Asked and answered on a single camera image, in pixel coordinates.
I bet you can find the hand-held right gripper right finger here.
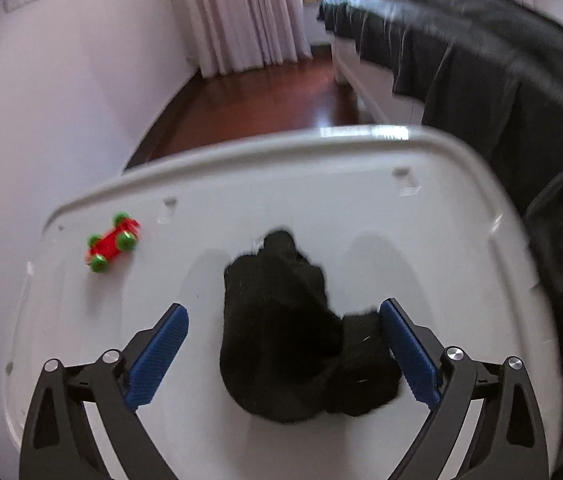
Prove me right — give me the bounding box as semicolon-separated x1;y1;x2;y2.
380;298;549;480

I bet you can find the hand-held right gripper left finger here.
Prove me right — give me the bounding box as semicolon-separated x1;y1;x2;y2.
19;303;190;480

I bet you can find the black sock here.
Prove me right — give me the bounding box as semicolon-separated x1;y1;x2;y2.
219;229;345;423
325;310;403;418

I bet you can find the red and green toy car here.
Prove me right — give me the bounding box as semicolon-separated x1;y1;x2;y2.
84;211;142;275

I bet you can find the white plastic table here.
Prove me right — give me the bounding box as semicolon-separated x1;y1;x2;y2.
4;125;563;480

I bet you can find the white bed frame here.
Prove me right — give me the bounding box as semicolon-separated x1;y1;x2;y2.
330;35;425;127

